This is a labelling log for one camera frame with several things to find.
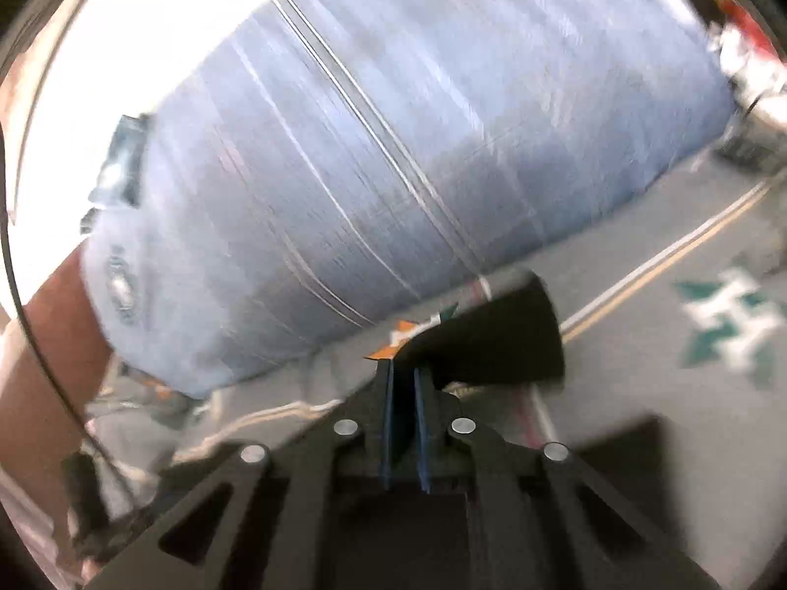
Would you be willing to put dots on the brown cushion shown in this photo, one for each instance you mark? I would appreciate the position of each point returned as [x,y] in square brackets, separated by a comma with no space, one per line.
[55,332]

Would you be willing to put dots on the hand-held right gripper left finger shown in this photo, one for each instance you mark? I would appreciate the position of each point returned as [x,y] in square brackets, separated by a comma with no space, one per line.
[386,424]

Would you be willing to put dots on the blue denim jeans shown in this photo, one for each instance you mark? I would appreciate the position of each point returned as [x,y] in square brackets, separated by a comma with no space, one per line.
[120,160]

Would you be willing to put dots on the black pants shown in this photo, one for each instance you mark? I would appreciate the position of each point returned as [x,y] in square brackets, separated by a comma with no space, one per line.
[492,338]

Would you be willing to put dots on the blue plaid pillow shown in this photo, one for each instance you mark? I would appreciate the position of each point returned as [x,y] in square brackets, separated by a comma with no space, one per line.
[399,135]

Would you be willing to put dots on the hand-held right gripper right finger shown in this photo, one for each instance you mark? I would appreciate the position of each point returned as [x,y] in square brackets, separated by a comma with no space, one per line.
[423,436]

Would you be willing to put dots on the grey plaid folded quilt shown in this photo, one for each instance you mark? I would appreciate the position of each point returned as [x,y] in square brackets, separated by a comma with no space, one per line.
[154,418]

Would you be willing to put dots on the white red clutter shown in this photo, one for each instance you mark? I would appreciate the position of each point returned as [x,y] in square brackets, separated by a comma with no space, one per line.
[744,55]

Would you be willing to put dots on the grey plaid bed sheet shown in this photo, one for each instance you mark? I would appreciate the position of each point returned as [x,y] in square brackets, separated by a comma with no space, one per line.
[645,227]

